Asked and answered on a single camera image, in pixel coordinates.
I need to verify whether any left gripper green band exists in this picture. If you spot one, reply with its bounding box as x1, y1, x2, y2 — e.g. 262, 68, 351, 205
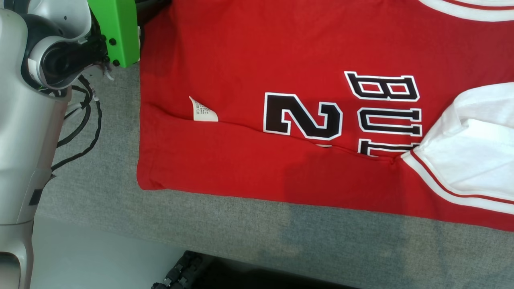
86, 0, 173, 69

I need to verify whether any red white Bulls jersey shirt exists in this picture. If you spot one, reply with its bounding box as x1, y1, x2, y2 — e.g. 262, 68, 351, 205
136, 0, 514, 233

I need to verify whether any grey fabric sofa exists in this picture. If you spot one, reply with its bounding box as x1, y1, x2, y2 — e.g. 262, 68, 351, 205
34, 60, 514, 289

